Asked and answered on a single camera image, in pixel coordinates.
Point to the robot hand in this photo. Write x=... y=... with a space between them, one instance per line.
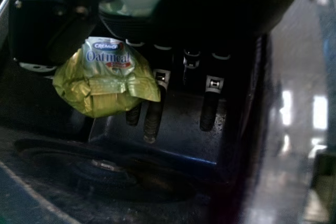
x=210 y=6

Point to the yellow-green biscuit packet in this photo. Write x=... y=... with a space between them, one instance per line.
x=105 y=82

